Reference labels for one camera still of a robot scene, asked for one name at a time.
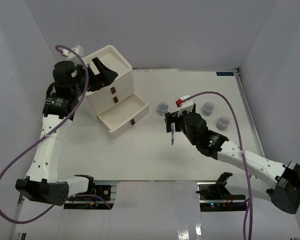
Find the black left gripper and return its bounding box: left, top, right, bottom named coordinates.
left=70, top=57, right=116, bottom=97

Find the blue gel pen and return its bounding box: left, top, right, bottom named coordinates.
left=171, top=123, right=175, bottom=146

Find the clear jar of paper clips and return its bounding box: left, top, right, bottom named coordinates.
left=156, top=102, right=169, bottom=116

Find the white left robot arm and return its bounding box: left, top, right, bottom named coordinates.
left=15, top=57, right=118, bottom=206

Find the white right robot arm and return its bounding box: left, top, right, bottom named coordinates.
left=164, top=103, right=300, bottom=214

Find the clear paper clip jar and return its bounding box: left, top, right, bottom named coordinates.
left=216, top=116, right=231, bottom=131
left=201, top=102, right=215, bottom=116

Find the white drawer cabinet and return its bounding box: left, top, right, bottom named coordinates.
left=81, top=44, right=135, bottom=118

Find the blue table label sticker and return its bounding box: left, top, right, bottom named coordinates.
left=216, top=71, right=234, bottom=77

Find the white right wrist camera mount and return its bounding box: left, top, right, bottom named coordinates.
left=176, top=95, right=194, bottom=117

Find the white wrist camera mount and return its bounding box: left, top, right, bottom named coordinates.
left=61, top=45, right=85, bottom=61
left=176, top=95, right=194, bottom=117

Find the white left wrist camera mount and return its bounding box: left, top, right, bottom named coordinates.
left=61, top=45, right=85, bottom=61

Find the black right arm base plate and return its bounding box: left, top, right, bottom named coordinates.
left=196, top=172, right=249, bottom=206

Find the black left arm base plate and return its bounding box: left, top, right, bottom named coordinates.
left=68, top=184, right=113, bottom=201

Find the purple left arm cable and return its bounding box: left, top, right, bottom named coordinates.
left=0, top=44, right=115, bottom=225

